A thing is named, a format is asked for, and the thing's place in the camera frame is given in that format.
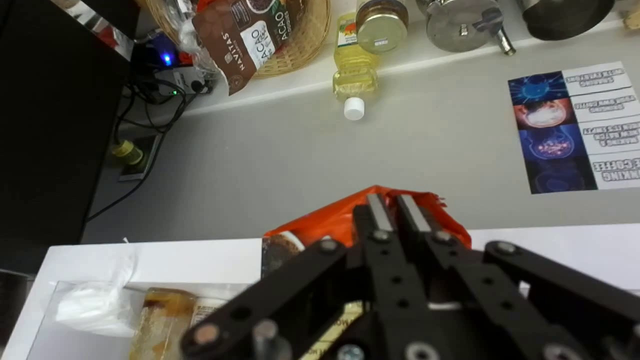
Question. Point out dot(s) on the black monitor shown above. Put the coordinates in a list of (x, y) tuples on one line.
[(52, 132)]

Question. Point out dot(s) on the brown coffee bag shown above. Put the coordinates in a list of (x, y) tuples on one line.
[(242, 41)]

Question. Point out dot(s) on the white plastic bag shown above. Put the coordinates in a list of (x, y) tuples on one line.
[(97, 302)]

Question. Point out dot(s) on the yellow oil bottle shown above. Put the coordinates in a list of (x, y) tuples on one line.
[(354, 72)]

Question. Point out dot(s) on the glass jar with gold lid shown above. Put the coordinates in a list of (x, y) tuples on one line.
[(381, 24)]

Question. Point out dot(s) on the orange red snack bag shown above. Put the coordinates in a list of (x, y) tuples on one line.
[(332, 222)]

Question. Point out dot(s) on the power strip with blue light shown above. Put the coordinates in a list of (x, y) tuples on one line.
[(173, 63)]

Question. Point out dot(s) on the yellow plug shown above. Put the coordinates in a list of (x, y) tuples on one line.
[(127, 152)]

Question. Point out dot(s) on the white wall shelf unit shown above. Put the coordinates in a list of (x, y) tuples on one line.
[(166, 261)]

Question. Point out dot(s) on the silver metal lids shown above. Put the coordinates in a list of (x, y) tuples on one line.
[(463, 24)]

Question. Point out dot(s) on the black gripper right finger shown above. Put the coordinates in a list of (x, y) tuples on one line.
[(481, 281)]

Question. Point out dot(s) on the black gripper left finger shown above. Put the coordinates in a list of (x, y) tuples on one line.
[(313, 292)]

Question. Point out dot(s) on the blue white wall poster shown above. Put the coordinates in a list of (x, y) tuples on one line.
[(576, 127)]

